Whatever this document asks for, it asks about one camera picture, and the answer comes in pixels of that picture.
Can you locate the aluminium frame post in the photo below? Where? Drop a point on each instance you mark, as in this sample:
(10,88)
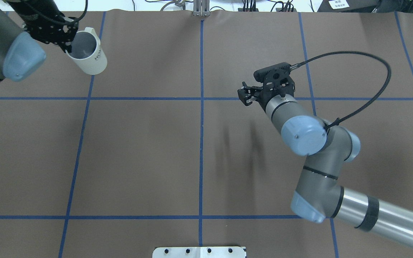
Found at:
(201,8)

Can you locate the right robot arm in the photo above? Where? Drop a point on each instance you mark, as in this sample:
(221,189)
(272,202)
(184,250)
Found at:
(317,195)

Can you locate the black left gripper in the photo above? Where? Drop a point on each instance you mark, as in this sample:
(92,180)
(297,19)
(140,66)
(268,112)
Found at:
(35,16)

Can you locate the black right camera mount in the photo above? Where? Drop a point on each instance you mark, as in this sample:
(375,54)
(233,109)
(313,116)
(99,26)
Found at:
(279,76)

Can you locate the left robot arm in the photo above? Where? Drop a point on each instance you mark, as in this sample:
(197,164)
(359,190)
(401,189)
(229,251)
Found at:
(20,51)

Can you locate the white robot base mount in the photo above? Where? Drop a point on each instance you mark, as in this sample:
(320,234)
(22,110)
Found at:
(200,252)

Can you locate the white ribbed mug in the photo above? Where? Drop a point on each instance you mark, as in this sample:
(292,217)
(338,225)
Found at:
(87,53)

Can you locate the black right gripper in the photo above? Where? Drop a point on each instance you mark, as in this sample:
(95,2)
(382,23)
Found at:
(251,95)

